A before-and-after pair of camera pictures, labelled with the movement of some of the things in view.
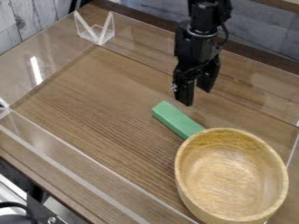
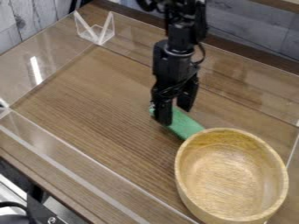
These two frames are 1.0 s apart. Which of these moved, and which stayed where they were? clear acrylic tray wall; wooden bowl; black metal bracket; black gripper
Moved: black gripper
Stayed: black metal bracket; wooden bowl; clear acrylic tray wall
